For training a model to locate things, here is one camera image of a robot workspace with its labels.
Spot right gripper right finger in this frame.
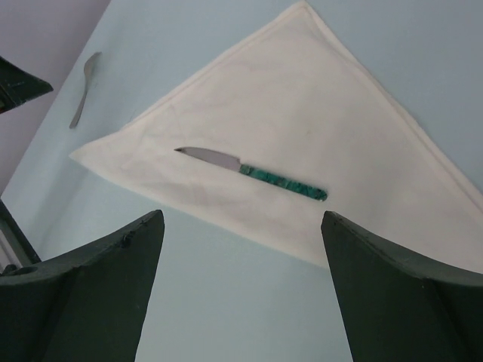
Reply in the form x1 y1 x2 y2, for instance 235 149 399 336
321 211 482 361

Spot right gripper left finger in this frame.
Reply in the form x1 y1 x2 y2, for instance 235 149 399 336
1 210 165 361

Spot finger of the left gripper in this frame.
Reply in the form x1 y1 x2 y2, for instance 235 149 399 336
0 57 53 113

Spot silver fork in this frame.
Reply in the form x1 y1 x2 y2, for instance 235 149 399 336
69 52 102 129

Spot knife with green handle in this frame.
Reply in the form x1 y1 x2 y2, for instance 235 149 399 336
175 146 328 201

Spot white cloth napkin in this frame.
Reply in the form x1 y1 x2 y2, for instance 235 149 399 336
72 2 482 272

